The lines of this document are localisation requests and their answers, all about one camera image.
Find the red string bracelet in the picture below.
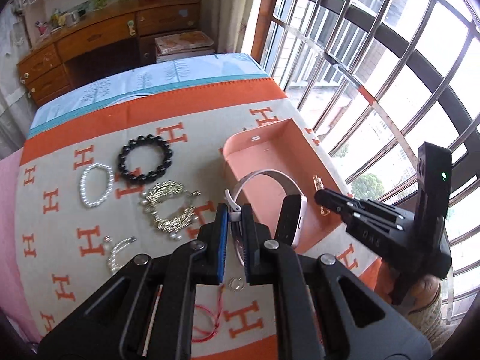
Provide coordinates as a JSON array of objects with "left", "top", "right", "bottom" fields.
[{"left": 190, "top": 284, "right": 226, "bottom": 343}]

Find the gold ornate necklace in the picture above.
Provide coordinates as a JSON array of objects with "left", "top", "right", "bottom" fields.
[{"left": 140, "top": 179, "right": 202, "bottom": 242}]

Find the white smart watch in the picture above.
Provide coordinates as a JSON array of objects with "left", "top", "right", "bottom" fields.
[{"left": 224, "top": 169, "right": 308, "bottom": 249}]

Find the black bead bracelet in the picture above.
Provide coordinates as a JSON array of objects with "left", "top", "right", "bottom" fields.
[{"left": 117, "top": 133, "right": 174, "bottom": 186}]

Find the white pearl bracelet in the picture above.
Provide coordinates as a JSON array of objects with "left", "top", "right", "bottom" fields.
[{"left": 78, "top": 162, "right": 115, "bottom": 209}]

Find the pink jewelry box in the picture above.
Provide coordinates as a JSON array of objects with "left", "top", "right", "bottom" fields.
[{"left": 223, "top": 119, "right": 347, "bottom": 254}]

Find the right human hand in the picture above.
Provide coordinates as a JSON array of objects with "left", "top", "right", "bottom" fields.
[{"left": 408, "top": 275, "right": 440, "bottom": 313}]

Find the orange H pattern blanket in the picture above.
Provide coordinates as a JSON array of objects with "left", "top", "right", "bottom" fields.
[{"left": 15, "top": 78, "right": 378, "bottom": 337}]

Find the metal window grille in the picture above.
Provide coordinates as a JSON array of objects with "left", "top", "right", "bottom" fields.
[{"left": 252, "top": 0, "right": 479, "bottom": 323}]

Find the blue patterned bed sheet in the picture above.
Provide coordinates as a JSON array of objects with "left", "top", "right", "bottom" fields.
[{"left": 28, "top": 53, "right": 269, "bottom": 138}]

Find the stack of books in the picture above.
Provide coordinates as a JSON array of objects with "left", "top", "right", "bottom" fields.
[{"left": 154, "top": 31, "right": 216, "bottom": 63}]

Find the wooden desk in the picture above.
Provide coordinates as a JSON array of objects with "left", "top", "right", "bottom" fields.
[{"left": 17, "top": 0, "right": 201, "bottom": 107}]

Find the silver crystal bracelet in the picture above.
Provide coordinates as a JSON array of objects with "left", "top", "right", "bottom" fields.
[{"left": 103, "top": 235, "right": 138, "bottom": 276}]

